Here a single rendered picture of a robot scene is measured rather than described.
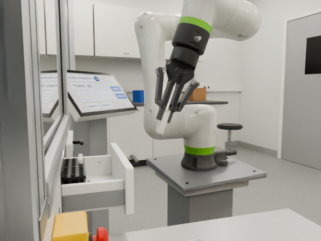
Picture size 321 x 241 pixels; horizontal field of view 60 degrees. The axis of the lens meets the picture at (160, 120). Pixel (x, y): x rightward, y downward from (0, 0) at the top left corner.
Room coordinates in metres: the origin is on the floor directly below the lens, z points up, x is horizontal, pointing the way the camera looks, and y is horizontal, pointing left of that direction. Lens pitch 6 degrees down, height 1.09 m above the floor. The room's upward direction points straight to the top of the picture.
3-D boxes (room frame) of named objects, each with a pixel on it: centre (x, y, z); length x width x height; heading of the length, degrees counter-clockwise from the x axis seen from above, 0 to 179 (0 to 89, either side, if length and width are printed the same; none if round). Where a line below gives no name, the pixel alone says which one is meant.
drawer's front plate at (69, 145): (0.98, 0.32, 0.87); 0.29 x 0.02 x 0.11; 17
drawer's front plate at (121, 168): (0.72, 0.11, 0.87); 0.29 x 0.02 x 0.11; 17
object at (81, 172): (0.69, 0.20, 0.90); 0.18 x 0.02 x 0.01; 17
